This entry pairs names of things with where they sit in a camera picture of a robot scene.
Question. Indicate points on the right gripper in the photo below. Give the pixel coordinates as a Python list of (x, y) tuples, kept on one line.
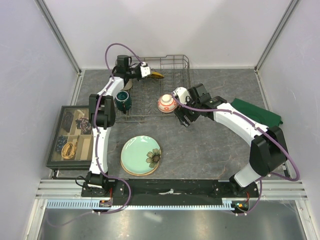
[(181, 111)]

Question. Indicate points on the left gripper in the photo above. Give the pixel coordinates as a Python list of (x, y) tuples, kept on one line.
[(139, 67)]

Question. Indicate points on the beige plastic cup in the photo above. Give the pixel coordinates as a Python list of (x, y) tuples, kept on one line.
[(128, 85)]

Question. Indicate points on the yellow black patterned plate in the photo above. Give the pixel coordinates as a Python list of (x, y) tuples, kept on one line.
[(156, 75)]

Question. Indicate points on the white red patterned bowl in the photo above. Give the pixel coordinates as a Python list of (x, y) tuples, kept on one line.
[(166, 103)]

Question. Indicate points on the dark green mug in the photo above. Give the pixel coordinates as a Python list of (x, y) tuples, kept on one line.
[(123, 101)]

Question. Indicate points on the mint green flower plate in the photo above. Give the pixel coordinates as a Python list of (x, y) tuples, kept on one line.
[(142, 148)]

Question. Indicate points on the cream bird pattern plate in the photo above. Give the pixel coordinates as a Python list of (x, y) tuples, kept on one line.
[(138, 168)]

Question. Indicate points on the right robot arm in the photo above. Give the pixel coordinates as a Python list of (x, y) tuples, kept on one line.
[(268, 149)]

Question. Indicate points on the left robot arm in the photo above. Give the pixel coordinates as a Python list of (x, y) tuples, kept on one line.
[(102, 116)]

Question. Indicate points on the green folded cloth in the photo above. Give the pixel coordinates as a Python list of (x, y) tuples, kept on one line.
[(256, 113)]

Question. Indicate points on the black framed compartment box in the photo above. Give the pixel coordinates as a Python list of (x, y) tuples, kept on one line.
[(72, 145)]

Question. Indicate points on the grey wire dish rack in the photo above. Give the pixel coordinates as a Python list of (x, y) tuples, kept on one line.
[(151, 97)]

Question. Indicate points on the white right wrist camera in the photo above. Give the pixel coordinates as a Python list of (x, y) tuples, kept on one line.
[(182, 94)]

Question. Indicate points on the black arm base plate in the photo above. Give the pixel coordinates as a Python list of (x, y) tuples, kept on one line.
[(169, 192)]

